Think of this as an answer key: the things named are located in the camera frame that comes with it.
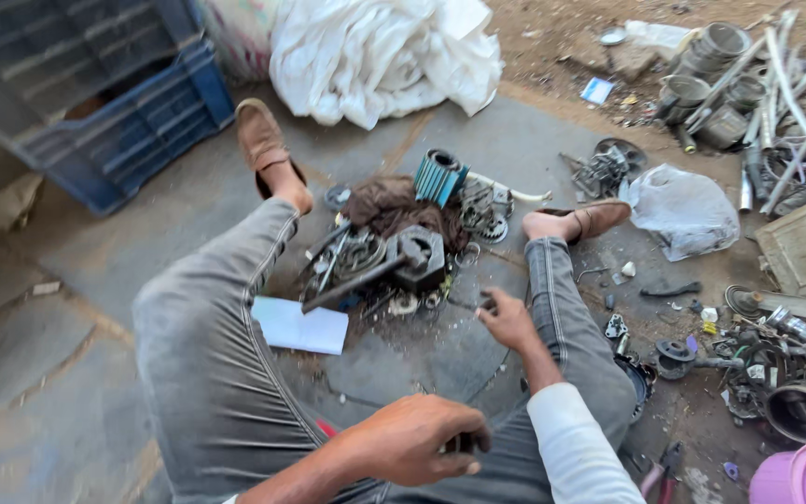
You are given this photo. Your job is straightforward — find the person's left hand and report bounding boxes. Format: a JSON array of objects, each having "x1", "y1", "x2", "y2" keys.
[{"x1": 329, "y1": 393, "x2": 493, "y2": 489}]

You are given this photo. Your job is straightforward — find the person's right hand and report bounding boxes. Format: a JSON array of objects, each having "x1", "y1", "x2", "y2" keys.
[{"x1": 475, "y1": 287, "x2": 541, "y2": 354}]

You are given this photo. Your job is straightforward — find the person's right leg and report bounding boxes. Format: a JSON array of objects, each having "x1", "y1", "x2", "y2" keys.
[{"x1": 383, "y1": 210, "x2": 640, "y2": 504}]

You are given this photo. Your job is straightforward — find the person's leg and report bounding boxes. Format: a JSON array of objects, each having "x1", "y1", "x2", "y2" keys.
[
  {"x1": 132, "y1": 162, "x2": 391, "y2": 504},
  {"x1": 383, "y1": 210, "x2": 640, "y2": 504}
]

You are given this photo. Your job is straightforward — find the black heavy hammer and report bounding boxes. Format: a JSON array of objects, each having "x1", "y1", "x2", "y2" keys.
[{"x1": 301, "y1": 224, "x2": 446, "y2": 315}]

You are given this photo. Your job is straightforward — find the metal sprocket gear cluster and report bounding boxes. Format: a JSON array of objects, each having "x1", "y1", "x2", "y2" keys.
[{"x1": 458, "y1": 181, "x2": 516, "y2": 246}]

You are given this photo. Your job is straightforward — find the white curved tube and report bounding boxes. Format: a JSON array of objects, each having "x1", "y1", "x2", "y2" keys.
[{"x1": 465, "y1": 171, "x2": 554, "y2": 205}]

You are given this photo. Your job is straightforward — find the person's right brown shoe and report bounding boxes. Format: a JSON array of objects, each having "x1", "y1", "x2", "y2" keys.
[{"x1": 536, "y1": 199, "x2": 632, "y2": 246}]

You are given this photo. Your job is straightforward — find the person's brown shoe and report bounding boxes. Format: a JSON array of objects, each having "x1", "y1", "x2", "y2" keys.
[
  {"x1": 536, "y1": 199, "x2": 632, "y2": 246},
  {"x1": 234, "y1": 97, "x2": 308, "y2": 201}
]

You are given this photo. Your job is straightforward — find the black round engine cover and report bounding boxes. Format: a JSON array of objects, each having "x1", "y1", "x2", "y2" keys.
[{"x1": 614, "y1": 353, "x2": 658, "y2": 425}]

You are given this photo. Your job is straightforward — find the white paper sheet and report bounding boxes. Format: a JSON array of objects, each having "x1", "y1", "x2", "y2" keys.
[{"x1": 250, "y1": 295, "x2": 350, "y2": 357}]

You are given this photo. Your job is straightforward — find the black bent metal bar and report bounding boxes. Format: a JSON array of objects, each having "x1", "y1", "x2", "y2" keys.
[{"x1": 639, "y1": 280, "x2": 702, "y2": 299}]

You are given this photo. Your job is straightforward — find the teal ribbed engine cylinder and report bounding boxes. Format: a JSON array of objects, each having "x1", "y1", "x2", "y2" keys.
[{"x1": 413, "y1": 147, "x2": 470, "y2": 210}]

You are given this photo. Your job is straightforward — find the brown cloth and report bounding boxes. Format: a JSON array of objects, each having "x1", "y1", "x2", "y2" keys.
[{"x1": 342, "y1": 175, "x2": 472, "y2": 256}]

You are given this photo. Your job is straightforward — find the round metal clutch assembly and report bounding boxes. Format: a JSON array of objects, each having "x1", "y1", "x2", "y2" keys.
[{"x1": 299, "y1": 220, "x2": 391, "y2": 303}]

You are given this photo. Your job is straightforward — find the grey metal engine part cluster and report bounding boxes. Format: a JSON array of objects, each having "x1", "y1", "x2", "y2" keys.
[{"x1": 560, "y1": 137, "x2": 649, "y2": 201}]

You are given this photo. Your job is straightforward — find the person's left leg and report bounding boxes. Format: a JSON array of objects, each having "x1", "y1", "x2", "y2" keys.
[{"x1": 132, "y1": 162, "x2": 391, "y2": 504}]

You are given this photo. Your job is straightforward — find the clear plastic bag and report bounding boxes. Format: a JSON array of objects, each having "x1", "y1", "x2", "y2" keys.
[{"x1": 618, "y1": 163, "x2": 741, "y2": 263}]

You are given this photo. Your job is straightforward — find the round grey metal disc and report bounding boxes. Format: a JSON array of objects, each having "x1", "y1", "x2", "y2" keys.
[{"x1": 323, "y1": 183, "x2": 352, "y2": 213}]

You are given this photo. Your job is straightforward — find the blue and white card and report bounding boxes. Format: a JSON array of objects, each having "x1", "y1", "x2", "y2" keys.
[{"x1": 580, "y1": 76, "x2": 616, "y2": 107}]

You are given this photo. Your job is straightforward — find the heap of motorcycle scrap parts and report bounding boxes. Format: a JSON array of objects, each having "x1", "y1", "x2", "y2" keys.
[{"x1": 655, "y1": 283, "x2": 806, "y2": 445}]

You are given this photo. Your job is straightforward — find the white woven sack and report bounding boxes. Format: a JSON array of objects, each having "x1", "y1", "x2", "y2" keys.
[{"x1": 269, "y1": 0, "x2": 505, "y2": 132}]

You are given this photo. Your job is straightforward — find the person's left brown shoe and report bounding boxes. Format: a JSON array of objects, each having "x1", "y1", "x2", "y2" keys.
[{"x1": 234, "y1": 97, "x2": 308, "y2": 201}]

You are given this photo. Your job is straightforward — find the white crumpled plastic sheet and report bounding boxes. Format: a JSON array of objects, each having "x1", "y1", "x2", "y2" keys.
[{"x1": 623, "y1": 19, "x2": 696, "y2": 51}]

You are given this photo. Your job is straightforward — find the pink plastic bucket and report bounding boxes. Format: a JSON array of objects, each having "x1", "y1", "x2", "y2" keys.
[{"x1": 749, "y1": 422, "x2": 806, "y2": 504}]

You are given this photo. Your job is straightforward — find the heap of metal pipes and cans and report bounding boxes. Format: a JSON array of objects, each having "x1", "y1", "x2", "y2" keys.
[{"x1": 655, "y1": 8, "x2": 806, "y2": 218}]

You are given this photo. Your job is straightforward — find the floral printed sack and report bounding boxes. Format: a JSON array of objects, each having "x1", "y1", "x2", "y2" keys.
[{"x1": 193, "y1": 0, "x2": 285, "y2": 86}]

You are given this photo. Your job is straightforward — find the blue plastic crate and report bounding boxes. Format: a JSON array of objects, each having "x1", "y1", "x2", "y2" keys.
[{"x1": 0, "y1": 0, "x2": 236, "y2": 217}]

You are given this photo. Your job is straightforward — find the crumpled cardboard piece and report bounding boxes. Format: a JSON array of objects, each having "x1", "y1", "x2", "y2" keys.
[{"x1": 0, "y1": 172, "x2": 46, "y2": 233}]

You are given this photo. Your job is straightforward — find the red handled pliers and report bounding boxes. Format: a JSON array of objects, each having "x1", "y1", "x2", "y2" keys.
[{"x1": 638, "y1": 440, "x2": 685, "y2": 504}]

